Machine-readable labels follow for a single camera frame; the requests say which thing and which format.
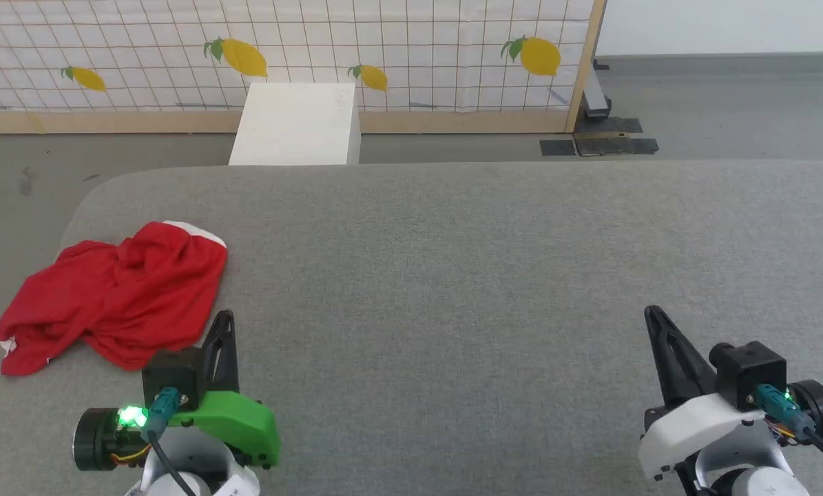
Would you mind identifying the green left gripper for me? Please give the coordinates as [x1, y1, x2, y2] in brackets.
[74, 310, 282, 472]

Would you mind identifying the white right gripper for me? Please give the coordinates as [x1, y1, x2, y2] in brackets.
[638, 305, 823, 481]

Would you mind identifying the red garment with white stripe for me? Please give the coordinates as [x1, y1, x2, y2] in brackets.
[0, 220, 229, 377]

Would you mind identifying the long black floor patch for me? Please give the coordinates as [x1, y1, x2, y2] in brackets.
[573, 134, 660, 157]

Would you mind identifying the grey fabric sofa cushion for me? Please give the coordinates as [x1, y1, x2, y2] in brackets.
[0, 160, 823, 496]

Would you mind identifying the white rectangular box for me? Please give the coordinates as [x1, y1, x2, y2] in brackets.
[229, 82, 362, 166]

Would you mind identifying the grey metal beam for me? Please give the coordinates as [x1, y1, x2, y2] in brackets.
[582, 61, 613, 122]

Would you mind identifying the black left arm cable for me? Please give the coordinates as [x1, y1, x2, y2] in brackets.
[140, 386, 200, 496]

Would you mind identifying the white left cable label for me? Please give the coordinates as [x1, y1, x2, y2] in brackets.
[215, 467, 261, 496]

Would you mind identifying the dark floor base plate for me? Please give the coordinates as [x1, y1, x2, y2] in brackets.
[593, 116, 643, 136]

